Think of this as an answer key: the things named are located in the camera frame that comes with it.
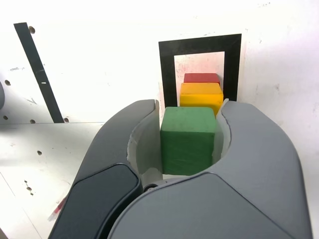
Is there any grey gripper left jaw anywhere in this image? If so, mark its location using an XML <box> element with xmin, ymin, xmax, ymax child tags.
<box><xmin>47</xmin><ymin>99</ymin><xmax>164</xmax><ymax>239</ymax></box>

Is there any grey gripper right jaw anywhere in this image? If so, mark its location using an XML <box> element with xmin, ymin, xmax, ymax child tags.
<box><xmin>107</xmin><ymin>98</ymin><xmax>314</xmax><ymax>239</ymax></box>

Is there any green cube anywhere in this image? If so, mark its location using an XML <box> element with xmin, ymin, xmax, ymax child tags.
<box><xmin>159</xmin><ymin>106</ymin><xmax>216</xmax><ymax>176</ymax></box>

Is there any yellow cube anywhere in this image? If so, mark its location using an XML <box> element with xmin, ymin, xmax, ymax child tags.
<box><xmin>179</xmin><ymin>83</ymin><xmax>224</xmax><ymax>117</ymax></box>

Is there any red cube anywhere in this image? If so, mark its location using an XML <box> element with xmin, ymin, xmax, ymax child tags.
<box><xmin>183</xmin><ymin>73</ymin><xmax>221</xmax><ymax>85</ymax></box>

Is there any black tape square outline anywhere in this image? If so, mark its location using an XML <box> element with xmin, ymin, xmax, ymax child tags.
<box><xmin>158</xmin><ymin>33</ymin><xmax>242</xmax><ymax>108</ymax></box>

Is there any black tape strip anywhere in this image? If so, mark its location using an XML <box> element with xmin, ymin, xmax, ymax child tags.
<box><xmin>13</xmin><ymin>22</ymin><xmax>65</xmax><ymax>124</ymax></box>

